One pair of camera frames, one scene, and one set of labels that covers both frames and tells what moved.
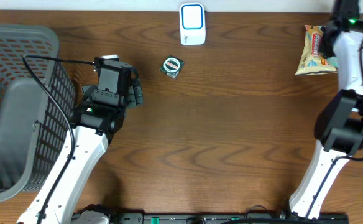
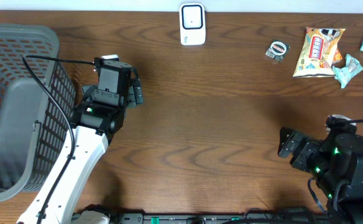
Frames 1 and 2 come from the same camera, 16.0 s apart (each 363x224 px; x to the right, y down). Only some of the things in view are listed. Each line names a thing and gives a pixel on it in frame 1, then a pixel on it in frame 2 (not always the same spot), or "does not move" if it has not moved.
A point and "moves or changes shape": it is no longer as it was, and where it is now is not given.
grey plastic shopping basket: x=25 y=118 does not move
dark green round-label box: x=172 y=66 to x=278 y=50
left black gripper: x=137 y=94 does not move
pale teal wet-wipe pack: x=333 y=61 moves or changes shape
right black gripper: x=325 y=44 to x=306 y=145
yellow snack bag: x=313 y=61 does not move
